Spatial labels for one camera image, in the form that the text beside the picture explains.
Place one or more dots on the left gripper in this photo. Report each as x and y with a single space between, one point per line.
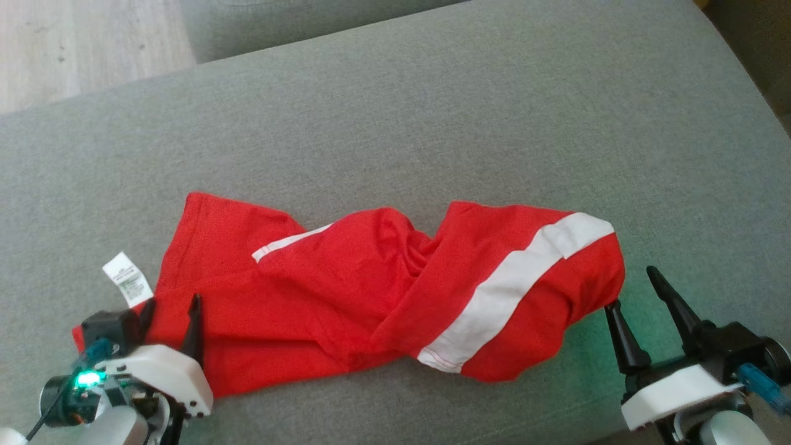
167 377

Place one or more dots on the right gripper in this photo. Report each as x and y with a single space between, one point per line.
673 395

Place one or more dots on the red and white garment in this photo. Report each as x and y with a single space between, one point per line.
346 296

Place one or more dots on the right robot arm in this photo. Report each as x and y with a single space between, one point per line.
729 432

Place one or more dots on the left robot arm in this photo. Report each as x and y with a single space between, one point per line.
114 429

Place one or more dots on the large grey sofa ottoman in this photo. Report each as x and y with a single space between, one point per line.
432 123

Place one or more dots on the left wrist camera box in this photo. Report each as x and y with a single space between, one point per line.
111 327

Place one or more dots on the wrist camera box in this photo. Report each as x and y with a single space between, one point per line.
732 346
111 327

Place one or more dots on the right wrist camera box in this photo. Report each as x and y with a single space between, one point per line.
732 346

